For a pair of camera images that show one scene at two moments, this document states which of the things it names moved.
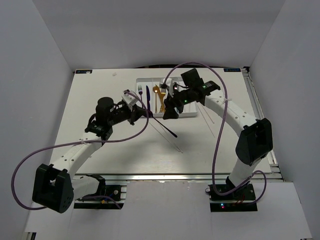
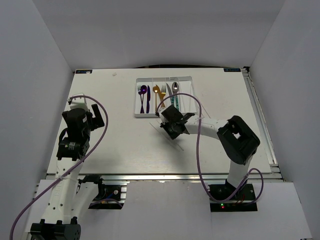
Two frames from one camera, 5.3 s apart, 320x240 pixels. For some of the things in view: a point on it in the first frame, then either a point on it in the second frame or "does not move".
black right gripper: (170, 113) to (172, 136)
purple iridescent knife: (148, 98) does not move
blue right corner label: (232, 69) does not move
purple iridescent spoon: (169, 130) to (143, 90)
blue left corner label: (84, 71) does not move
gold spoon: (156, 89) does not move
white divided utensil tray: (150, 91) does not move
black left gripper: (137, 112) to (97, 114)
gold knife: (161, 96) does not move
